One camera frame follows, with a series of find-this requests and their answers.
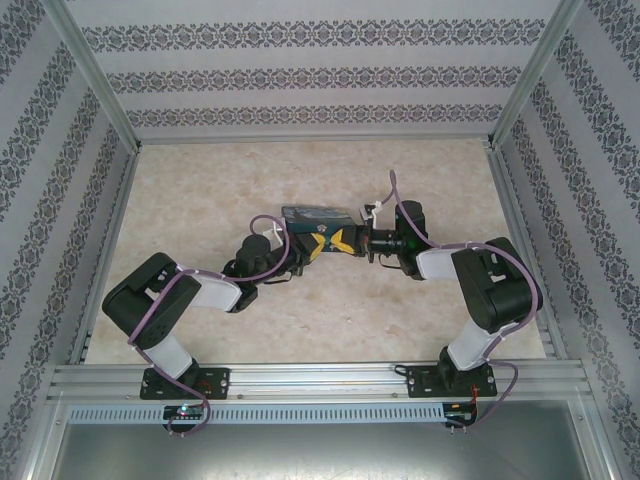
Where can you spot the starry night painted tin box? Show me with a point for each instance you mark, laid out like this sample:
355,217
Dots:
320,215

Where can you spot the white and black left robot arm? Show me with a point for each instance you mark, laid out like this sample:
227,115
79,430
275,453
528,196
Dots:
215,292

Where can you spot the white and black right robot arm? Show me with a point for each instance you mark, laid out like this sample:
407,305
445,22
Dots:
500,285

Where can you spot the left controller circuit board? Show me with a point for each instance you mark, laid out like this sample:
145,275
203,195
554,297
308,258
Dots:
185,412

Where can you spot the controller circuit board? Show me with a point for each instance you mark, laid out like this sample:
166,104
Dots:
185,412
461,417

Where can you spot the right controller circuit board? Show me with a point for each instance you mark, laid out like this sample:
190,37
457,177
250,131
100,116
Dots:
461,417

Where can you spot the grey sheet metal panel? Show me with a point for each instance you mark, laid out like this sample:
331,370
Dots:
320,452

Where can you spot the aluminium table side rail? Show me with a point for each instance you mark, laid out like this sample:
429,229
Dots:
107,250
520,215

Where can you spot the aluminium mounting rail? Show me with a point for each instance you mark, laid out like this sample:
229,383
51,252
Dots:
310,381

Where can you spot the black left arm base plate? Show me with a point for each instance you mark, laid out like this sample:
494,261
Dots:
217,384

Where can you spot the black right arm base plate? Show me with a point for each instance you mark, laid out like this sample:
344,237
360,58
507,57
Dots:
422,382

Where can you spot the aluminium frame post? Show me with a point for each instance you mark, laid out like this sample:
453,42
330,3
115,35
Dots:
95,75
535,70

